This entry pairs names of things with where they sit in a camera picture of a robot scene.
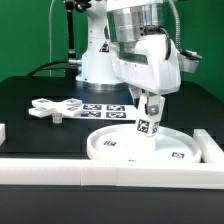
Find white round table top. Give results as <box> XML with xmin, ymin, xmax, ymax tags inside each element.
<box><xmin>87</xmin><ymin>124</ymin><xmax>201</xmax><ymax>163</ymax></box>

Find grey flexible conduit cable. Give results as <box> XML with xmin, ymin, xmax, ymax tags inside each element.
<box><xmin>48</xmin><ymin>0</ymin><xmax>57</xmax><ymax>78</ymax></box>

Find black cables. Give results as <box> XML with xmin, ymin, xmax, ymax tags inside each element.
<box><xmin>26</xmin><ymin>59</ymin><xmax>83</xmax><ymax>78</ymax></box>

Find white marker sheet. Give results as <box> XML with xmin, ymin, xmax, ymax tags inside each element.
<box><xmin>64</xmin><ymin>103</ymin><xmax>139</xmax><ymax>122</ymax></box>

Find white right fence rail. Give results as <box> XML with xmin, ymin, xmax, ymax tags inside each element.
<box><xmin>193</xmin><ymin>129</ymin><xmax>224</xmax><ymax>164</ymax></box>

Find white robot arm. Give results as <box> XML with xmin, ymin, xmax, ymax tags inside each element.
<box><xmin>77</xmin><ymin>0</ymin><xmax>180</xmax><ymax>116</ymax></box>

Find white left fence block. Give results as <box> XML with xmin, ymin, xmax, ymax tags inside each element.
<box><xmin>0</xmin><ymin>123</ymin><xmax>6</xmax><ymax>146</ymax></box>

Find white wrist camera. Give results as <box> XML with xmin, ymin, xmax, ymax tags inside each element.
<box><xmin>178</xmin><ymin>50</ymin><xmax>202</xmax><ymax>73</ymax></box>

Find white front fence rail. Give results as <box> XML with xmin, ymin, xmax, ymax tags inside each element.
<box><xmin>0</xmin><ymin>158</ymin><xmax>224</xmax><ymax>190</ymax></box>

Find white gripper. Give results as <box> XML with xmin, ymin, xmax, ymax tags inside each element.
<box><xmin>110</xmin><ymin>36</ymin><xmax>181</xmax><ymax>116</ymax></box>

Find white fence rail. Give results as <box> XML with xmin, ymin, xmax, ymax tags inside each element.
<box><xmin>0</xmin><ymin>158</ymin><xmax>224</xmax><ymax>190</ymax></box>
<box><xmin>193</xmin><ymin>129</ymin><xmax>224</xmax><ymax>164</ymax></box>

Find white cross-shaped table base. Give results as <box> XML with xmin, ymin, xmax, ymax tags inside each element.
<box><xmin>28</xmin><ymin>98</ymin><xmax>84</xmax><ymax>124</ymax></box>

